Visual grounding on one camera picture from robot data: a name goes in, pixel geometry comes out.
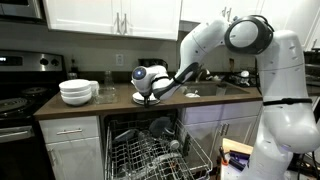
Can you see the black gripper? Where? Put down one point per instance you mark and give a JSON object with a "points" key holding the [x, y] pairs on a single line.
{"points": [[146, 100]]}

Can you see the white dinner plate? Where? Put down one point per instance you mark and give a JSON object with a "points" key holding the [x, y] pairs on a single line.
{"points": [[155, 102], [137, 97]]}

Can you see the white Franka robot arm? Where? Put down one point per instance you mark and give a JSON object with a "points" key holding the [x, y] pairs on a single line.
{"points": [[283, 100]]}

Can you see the black dishwasher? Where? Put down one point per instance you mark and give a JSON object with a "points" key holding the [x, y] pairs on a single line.
{"points": [[110, 121]]}

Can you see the black coffee maker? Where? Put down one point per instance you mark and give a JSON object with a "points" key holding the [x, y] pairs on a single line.
{"points": [[151, 62]]}

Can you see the clear glass dish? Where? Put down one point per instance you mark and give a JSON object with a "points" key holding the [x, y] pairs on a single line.
{"points": [[106, 96]]}

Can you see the clear glass bottle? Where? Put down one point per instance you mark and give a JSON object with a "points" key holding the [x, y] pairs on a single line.
{"points": [[109, 81]]}

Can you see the silver metal lid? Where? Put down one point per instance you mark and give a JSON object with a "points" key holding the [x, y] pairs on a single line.
{"points": [[125, 136]]}

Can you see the white dish cloth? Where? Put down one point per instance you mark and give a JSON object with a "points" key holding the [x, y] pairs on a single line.
{"points": [[192, 95]]}

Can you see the small white cup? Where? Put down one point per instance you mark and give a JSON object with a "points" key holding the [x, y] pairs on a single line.
{"points": [[174, 144]]}

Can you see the white mug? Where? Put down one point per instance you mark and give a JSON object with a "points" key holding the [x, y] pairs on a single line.
{"points": [[95, 88]]}

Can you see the black cup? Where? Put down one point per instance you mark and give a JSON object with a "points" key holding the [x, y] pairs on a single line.
{"points": [[187, 145]]}

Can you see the steel kitchen sink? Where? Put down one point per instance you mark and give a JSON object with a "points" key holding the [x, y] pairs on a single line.
{"points": [[206, 90]]}

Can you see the white sink base cabinet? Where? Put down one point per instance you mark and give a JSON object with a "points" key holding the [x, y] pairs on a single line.
{"points": [[206, 115]]}

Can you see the steel faucet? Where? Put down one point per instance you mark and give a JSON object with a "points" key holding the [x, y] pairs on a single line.
{"points": [[204, 74]]}

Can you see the white ceramic bowl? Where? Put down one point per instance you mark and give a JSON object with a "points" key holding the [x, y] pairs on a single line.
{"points": [[74, 84], [76, 100], [76, 93]]}

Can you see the clear cup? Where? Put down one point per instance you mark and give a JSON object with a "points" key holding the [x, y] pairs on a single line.
{"points": [[221, 90]]}

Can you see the dark glass bottle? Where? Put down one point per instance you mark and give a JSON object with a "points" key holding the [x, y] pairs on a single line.
{"points": [[74, 66]]}

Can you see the orange black clamp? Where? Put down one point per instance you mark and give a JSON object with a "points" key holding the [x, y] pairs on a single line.
{"points": [[222, 154]]}

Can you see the wooden board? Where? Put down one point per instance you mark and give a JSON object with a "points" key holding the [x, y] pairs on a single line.
{"points": [[235, 146]]}

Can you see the small white dish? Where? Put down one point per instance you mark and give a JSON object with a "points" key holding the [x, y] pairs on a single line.
{"points": [[245, 74]]}

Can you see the black dish drying rack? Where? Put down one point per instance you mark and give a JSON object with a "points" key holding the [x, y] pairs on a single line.
{"points": [[248, 80]]}

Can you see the white upper cabinet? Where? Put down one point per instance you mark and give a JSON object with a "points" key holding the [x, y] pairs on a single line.
{"points": [[293, 13], [83, 16], [206, 10]]}

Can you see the black purple tool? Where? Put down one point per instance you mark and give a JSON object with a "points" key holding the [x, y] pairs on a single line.
{"points": [[238, 163]]}

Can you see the black steel stove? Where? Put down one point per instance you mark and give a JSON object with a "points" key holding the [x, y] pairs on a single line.
{"points": [[20, 60]]}

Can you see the steel microwave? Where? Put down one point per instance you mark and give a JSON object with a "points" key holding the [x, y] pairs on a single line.
{"points": [[20, 8]]}

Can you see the black toaster oven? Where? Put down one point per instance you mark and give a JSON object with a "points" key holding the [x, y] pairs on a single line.
{"points": [[313, 75]]}

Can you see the white wall outlet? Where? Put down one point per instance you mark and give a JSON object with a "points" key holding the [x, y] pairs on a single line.
{"points": [[119, 59]]}

